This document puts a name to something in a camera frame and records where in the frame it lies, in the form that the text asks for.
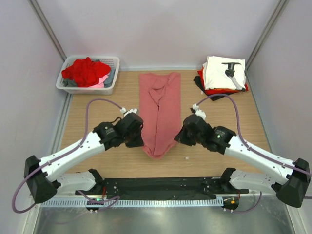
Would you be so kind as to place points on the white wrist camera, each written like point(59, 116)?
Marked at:
point(198, 112)
point(125, 112)

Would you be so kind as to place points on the white folded printed t shirt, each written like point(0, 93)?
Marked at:
point(224, 73)

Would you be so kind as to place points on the red folded t shirt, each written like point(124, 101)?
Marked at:
point(200, 73)

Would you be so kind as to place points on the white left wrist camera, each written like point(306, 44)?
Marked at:
point(125, 112)

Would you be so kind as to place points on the light pink garment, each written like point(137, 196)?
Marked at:
point(100, 82)

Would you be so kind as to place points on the red crumpled t shirt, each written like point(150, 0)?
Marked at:
point(85, 72)

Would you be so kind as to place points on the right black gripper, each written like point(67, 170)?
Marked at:
point(181, 137)

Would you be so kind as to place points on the grey cable duct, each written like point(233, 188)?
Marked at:
point(82, 202)

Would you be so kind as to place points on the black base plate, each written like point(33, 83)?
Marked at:
point(159, 189)

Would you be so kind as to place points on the white plastic basket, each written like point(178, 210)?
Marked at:
point(78, 73)

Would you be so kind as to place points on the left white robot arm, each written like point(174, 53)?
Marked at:
point(47, 176)

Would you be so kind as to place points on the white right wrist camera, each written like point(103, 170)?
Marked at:
point(198, 112)

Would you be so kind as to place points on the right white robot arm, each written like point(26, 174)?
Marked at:
point(286, 179)

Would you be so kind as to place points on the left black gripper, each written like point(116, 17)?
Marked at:
point(138, 142)

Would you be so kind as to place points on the black folded t shirt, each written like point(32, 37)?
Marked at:
point(214, 96)

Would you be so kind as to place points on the pink t shirt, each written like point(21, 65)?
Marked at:
point(160, 109)

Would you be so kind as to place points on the grey garment in basket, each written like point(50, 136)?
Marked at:
point(109, 79)

